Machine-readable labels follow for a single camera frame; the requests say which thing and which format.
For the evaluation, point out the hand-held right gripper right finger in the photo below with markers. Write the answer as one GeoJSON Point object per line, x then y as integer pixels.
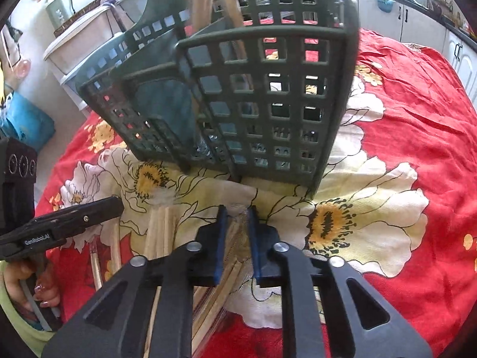
{"type": "Point", "coordinates": [253, 248]}

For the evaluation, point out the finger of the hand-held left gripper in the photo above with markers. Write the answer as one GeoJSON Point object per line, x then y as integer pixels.
{"type": "Point", "coordinates": [93, 212]}

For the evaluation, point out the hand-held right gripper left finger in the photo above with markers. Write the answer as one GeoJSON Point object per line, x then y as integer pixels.
{"type": "Point", "coordinates": [221, 244]}

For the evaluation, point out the pile of wooden chopsticks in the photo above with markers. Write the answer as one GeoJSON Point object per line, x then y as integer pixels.
{"type": "Point", "coordinates": [160, 231]}

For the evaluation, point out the person's left hand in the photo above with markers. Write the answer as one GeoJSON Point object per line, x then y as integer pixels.
{"type": "Point", "coordinates": [48, 292]}

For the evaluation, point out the blue plastic bag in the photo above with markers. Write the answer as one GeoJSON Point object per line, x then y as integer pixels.
{"type": "Point", "coordinates": [26, 117]}

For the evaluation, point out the pink translucent plastic object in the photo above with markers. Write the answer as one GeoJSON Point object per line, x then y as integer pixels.
{"type": "Point", "coordinates": [16, 65]}

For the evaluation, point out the pastel plastic drawer tower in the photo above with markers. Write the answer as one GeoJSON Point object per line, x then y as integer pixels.
{"type": "Point", "coordinates": [130, 5]}
{"type": "Point", "coordinates": [80, 44]}

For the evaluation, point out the woven wicker basket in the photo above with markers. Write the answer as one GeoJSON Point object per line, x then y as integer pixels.
{"type": "Point", "coordinates": [76, 16]}

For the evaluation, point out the red floral blanket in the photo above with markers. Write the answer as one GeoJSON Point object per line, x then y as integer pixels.
{"type": "Point", "coordinates": [410, 119]}

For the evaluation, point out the white kitchen base cabinets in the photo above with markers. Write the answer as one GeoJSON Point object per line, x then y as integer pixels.
{"type": "Point", "coordinates": [421, 28]}

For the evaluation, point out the blue hanging bin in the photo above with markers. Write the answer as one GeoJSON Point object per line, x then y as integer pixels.
{"type": "Point", "coordinates": [386, 3]}

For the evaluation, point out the black kitchen countertop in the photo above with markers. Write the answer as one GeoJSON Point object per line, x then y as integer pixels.
{"type": "Point", "coordinates": [421, 5]}

